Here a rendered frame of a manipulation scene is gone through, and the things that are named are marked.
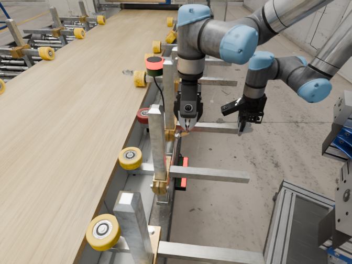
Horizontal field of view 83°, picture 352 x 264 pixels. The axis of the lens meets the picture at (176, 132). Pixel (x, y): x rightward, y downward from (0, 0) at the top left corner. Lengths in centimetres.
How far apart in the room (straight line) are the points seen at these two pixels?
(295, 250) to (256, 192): 53
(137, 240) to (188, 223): 114
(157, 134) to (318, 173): 181
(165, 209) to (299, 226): 93
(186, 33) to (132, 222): 41
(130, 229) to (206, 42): 40
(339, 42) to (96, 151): 79
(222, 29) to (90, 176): 55
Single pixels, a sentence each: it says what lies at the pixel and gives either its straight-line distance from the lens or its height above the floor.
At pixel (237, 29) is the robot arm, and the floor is 131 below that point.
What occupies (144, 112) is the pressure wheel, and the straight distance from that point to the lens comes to 88.
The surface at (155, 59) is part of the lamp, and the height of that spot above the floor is 116.
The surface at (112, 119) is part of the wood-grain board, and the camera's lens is 89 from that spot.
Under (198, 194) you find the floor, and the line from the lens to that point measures 167.
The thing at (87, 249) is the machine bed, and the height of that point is 75.
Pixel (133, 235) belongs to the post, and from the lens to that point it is 41.
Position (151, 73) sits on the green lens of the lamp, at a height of 112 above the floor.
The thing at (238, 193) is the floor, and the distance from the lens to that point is 174.
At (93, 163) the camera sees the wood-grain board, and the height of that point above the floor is 90.
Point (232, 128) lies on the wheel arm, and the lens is 90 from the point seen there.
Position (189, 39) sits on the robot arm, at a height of 128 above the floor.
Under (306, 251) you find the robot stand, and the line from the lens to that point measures 145.
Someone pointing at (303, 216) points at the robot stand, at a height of 21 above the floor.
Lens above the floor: 142
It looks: 41 degrees down
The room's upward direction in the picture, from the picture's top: straight up
